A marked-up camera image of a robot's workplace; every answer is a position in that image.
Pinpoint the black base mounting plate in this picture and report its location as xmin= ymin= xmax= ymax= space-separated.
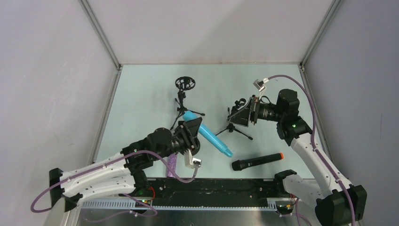
xmin=130 ymin=178 xmax=289 ymax=207

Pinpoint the shock mount tripod stand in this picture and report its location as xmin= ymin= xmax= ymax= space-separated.
xmin=169 ymin=76 xmax=206 ymax=131

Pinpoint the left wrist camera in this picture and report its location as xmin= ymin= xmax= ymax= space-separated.
xmin=184 ymin=150 xmax=202 ymax=169

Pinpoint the light blue microphone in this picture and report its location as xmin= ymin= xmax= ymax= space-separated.
xmin=183 ymin=111 xmax=233 ymax=158

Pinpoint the slotted cable duct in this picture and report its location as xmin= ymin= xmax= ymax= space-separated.
xmin=80 ymin=199 xmax=277 ymax=211

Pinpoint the black microphone orange tip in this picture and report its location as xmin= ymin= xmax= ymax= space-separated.
xmin=231 ymin=153 xmax=284 ymax=171

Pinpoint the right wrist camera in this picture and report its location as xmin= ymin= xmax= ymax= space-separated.
xmin=253 ymin=78 xmax=269 ymax=97

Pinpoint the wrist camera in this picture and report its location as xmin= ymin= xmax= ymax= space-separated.
xmin=253 ymin=78 xmax=269 ymax=97
xmin=184 ymin=150 xmax=202 ymax=169

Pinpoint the clip tripod mic stand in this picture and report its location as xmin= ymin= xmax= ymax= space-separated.
xmin=215 ymin=98 xmax=254 ymax=141

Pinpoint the purple glitter microphone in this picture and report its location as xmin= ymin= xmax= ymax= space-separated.
xmin=166 ymin=154 xmax=177 ymax=178

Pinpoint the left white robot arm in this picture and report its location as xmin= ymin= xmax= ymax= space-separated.
xmin=49 ymin=118 xmax=202 ymax=211

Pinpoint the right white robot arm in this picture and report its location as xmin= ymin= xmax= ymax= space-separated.
xmin=228 ymin=89 xmax=367 ymax=226

